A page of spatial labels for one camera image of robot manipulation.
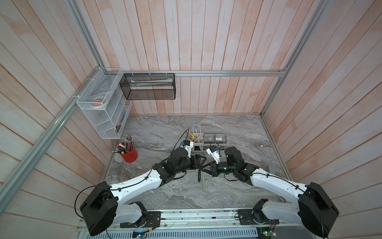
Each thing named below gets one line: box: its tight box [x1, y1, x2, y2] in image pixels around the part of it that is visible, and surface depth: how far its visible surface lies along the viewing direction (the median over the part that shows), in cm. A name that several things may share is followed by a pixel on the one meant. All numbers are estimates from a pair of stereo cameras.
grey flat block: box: [268, 165, 277, 176], surface depth 91 cm
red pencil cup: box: [119, 145, 139, 164], surface depth 96 cm
